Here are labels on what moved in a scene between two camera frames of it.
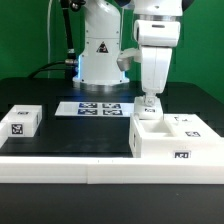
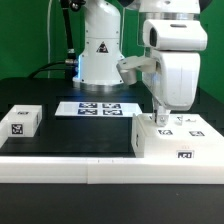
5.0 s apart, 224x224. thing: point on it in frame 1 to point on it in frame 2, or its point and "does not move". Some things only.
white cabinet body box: [174, 136] does not move
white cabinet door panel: [146, 112] to [152, 130]
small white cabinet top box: [23, 120] does not move
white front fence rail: [111, 170] does not move
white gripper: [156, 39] to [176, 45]
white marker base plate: [95, 109] does not move
